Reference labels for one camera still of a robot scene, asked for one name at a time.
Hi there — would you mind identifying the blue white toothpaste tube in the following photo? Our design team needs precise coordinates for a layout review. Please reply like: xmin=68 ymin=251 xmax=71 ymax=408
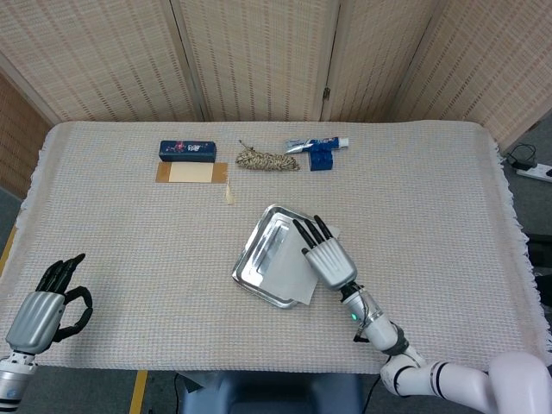
xmin=284 ymin=135 xmax=350 ymax=155

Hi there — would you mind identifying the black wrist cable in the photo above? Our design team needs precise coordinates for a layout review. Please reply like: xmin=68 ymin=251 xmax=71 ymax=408
xmin=353 ymin=318 xmax=373 ymax=344

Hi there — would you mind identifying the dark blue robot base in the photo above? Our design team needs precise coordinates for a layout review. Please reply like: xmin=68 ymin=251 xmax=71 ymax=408
xmin=179 ymin=373 xmax=363 ymax=414

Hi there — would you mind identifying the beige braided rope bundle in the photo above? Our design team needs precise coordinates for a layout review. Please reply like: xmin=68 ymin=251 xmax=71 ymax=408
xmin=235 ymin=139 xmax=302 ymax=173

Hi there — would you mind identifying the brown cream bookmark with tassel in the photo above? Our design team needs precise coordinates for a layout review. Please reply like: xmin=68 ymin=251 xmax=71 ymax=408
xmin=155 ymin=161 xmax=236 ymax=204

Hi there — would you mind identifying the black floor cable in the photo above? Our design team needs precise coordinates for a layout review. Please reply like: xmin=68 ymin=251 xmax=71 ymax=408
xmin=504 ymin=142 xmax=538 ymax=172

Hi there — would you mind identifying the white woven tablecloth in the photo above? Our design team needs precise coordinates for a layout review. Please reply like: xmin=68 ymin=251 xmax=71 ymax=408
xmin=19 ymin=120 xmax=552 ymax=374

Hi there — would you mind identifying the blue plastic building block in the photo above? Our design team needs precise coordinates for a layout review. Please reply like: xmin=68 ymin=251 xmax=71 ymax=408
xmin=308 ymin=144 xmax=336 ymax=173

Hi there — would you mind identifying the white power strip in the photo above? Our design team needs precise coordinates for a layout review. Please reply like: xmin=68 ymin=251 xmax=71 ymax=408
xmin=515 ymin=163 xmax=552 ymax=181

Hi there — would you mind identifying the beige woven folding screen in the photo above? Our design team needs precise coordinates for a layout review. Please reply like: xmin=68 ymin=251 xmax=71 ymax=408
xmin=0 ymin=0 xmax=552 ymax=199

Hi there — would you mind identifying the white paper sheet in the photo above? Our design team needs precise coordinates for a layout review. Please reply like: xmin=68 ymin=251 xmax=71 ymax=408
xmin=260 ymin=223 xmax=342 ymax=305

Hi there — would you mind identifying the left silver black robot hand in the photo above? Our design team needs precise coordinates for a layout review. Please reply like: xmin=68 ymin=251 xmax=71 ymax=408
xmin=4 ymin=253 xmax=94 ymax=354

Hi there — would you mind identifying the dark blue printed box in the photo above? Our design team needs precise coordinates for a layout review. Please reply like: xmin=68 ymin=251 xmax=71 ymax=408
xmin=158 ymin=140 xmax=217 ymax=165

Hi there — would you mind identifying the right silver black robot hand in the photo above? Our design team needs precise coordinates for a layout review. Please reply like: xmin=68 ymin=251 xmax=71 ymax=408
xmin=292 ymin=214 xmax=359 ymax=292

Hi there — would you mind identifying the stainless steel tray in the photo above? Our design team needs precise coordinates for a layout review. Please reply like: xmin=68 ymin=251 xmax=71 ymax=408
xmin=231 ymin=204 xmax=342 ymax=311

